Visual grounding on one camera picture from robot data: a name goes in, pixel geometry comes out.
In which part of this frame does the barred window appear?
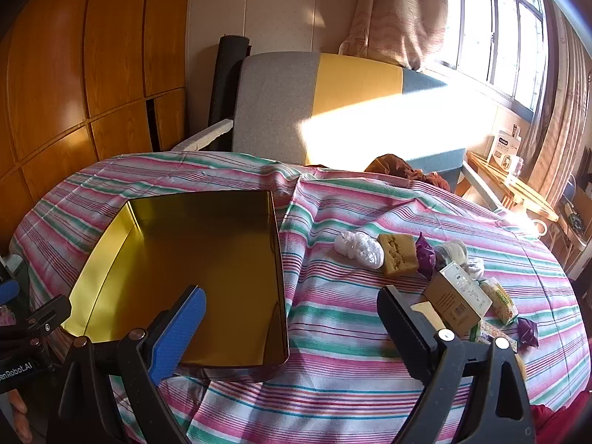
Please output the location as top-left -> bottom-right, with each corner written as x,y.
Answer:
435,0 -> 550,112

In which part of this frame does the short patterned curtain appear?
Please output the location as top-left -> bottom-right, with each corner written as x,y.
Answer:
340,0 -> 449,69

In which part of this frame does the striped bedsheet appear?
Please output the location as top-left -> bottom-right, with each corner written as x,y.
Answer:
9,150 -> 581,444

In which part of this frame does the purple wrapper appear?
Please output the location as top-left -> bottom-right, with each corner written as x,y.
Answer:
414,232 -> 438,278
515,317 -> 540,349

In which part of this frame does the red cloth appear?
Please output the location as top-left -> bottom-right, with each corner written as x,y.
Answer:
529,388 -> 592,444

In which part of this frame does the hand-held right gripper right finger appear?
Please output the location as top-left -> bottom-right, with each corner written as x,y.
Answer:
377,285 -> 537,444

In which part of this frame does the person's left hand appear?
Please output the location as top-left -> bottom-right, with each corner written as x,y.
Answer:
9,388 -> 34,444

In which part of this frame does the wooden wardrobe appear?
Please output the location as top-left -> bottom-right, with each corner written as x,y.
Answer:
0,0 -> 192,250

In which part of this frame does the black rolled mat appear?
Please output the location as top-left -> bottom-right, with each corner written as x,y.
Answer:
208,34 -> 251,151

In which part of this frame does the yellow green snack packet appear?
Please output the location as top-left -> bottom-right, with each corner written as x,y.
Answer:
478,277 -> 519,325

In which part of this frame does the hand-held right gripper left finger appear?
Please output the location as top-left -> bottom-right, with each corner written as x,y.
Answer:
46,284 -> 209,444

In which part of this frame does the gold metal tin box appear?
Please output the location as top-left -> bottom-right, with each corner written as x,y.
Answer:
60,189 -> 290,371

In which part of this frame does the white sofa armrest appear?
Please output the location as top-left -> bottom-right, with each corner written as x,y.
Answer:
455,162 -> 506,214
171,119 -> 234,152

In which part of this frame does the wooden folding table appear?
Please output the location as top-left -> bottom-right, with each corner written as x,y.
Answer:
465,150 -> 560,223

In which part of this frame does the long beige curtain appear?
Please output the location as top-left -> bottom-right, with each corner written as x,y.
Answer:
522,23 -> 592,204

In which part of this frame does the grey yellow blue sofa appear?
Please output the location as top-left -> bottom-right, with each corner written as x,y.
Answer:
231,52 -> 465,186

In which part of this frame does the brown cracker packet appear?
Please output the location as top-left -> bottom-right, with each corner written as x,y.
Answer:
469,319 -> 514,350

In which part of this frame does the large white plastic-wrapped bundle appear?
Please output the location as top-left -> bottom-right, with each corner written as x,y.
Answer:
334,230 -> 386,270

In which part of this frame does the brown sponge block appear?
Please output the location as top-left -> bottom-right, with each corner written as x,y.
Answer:
377,233 -> 419,278

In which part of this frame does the white printed carton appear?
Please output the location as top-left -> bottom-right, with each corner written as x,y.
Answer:
488,128 -> 524,174

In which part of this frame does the white carton box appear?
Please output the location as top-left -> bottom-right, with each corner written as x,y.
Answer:
422,263 -> 493,336

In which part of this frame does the brown crumpled cloth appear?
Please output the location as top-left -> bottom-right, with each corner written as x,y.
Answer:
364,154 -> 451,192

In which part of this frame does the cluttered shelf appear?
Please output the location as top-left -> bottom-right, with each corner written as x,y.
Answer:
557,148 -> 592,278

